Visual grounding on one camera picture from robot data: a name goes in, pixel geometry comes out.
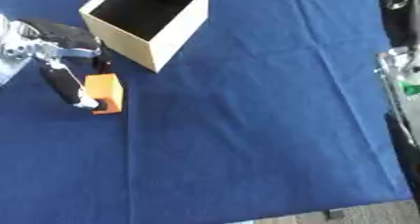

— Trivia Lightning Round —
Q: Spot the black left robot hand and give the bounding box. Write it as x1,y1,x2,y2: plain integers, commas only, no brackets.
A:
21,18,115,111

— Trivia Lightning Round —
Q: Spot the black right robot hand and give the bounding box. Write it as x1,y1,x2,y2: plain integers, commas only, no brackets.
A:
379,0,420,49

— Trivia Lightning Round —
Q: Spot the orange rectangular block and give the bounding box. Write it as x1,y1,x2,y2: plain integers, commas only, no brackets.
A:
82,73,127,115

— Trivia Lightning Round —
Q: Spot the tan cardboard box black inside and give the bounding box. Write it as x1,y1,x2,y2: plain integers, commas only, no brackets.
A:
77,0,212,74

